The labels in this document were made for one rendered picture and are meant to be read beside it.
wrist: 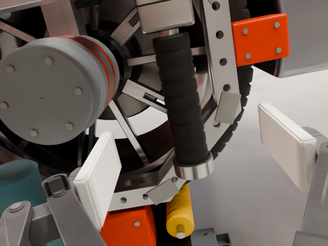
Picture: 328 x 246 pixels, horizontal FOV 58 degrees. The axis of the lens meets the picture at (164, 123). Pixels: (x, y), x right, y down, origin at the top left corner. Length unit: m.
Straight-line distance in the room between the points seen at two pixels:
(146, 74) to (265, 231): 0.91
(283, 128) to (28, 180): 0.41
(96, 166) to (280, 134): 0.10
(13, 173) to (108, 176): 0.34
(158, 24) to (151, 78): 0.50
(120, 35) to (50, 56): 0.25
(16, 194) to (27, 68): 0.20
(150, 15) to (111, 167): 0.15
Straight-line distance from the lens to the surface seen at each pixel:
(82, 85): 0.38
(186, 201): 0.68
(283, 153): 0.18
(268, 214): 1.50
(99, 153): 0.18
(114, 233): 0.64
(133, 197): 0.60
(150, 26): 0.28
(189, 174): 0.31
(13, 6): 0.35
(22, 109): 0.41
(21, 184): 0.50
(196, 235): 1.07
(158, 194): 0.59
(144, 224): 0.62
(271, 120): 0.19
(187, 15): 0.28
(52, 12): 0.54
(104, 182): 0.18
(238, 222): 1.46
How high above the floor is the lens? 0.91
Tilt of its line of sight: 18 degrees down
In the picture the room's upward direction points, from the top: 12 degrees counter-clockwise
